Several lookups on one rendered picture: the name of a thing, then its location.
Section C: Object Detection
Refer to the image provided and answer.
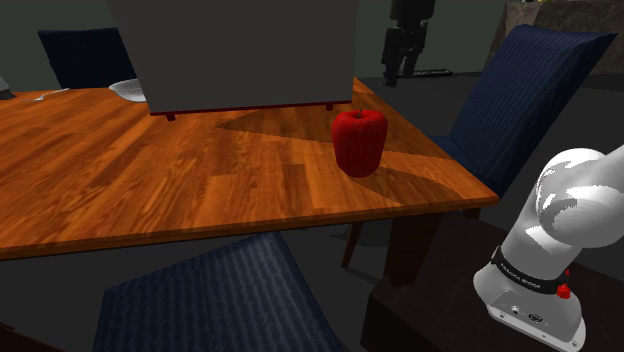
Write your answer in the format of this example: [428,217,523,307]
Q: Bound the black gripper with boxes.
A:
[381,0,437,89]

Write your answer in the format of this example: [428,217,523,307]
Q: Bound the black remote control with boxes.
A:
[411,69,455,79]

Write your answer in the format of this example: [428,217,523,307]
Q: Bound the red apple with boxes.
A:
[330,108,390,179]

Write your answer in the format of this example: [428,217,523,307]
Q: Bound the dark blue striped chair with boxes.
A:
[427,23,619,221]
[37,27,138,92]
[91,230,346,352]

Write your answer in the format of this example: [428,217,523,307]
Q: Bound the large grey box, dark feet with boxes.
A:
[106,0,361,123]

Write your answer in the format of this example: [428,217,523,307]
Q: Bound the dark robot stand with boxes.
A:
[360,209,624,352]

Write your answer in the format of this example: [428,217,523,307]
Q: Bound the white bowl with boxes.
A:
[108,78,148,104]

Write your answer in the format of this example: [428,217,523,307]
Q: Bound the brown wooden table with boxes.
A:
[0,76,501,289]

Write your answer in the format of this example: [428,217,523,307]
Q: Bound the silver spoon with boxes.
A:
[21,87,72,104]

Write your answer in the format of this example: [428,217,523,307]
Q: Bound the small grey object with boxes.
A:
[0,75,17,102]

